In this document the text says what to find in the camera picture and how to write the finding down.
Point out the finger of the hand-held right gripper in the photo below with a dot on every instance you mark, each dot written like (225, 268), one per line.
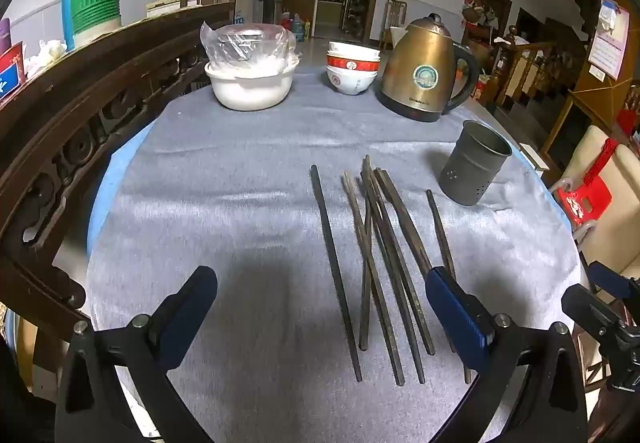
(610, 328)
(612, 283)

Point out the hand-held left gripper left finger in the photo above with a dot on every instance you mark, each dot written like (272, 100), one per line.
(192, 303)

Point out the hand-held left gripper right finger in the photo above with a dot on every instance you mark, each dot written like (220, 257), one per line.
(452, 303)

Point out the grey metal chopstick holder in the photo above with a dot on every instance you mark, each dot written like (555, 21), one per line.
(465, 173)

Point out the cream armchair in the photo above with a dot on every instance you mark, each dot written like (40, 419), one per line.
(617, 233)

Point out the red plastic stool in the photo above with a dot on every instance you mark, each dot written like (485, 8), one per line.
(585, 198)

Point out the grey tablecloth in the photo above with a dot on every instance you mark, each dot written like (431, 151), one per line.
(225, 173)

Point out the blue table cover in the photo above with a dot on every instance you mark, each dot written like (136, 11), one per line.
(112, 173)

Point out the brass-coloured electric kettle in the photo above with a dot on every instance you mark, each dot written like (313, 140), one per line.
(420, 73)

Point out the wooden stair railing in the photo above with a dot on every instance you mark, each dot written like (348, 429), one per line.
(520, 68)

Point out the white bowl with red mark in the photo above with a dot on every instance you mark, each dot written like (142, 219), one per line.
(350, 82)

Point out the red-banded white bowl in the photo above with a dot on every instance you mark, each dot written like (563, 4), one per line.
(352, 65)

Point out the white crumpled bag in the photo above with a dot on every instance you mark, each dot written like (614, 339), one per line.
(47, 55)

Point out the red and blue box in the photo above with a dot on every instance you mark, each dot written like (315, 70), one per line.
(10, 73)

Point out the wall calendar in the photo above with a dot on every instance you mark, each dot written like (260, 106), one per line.
(607, 38)

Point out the metal frame chair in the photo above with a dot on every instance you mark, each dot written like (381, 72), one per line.
(394, 18)

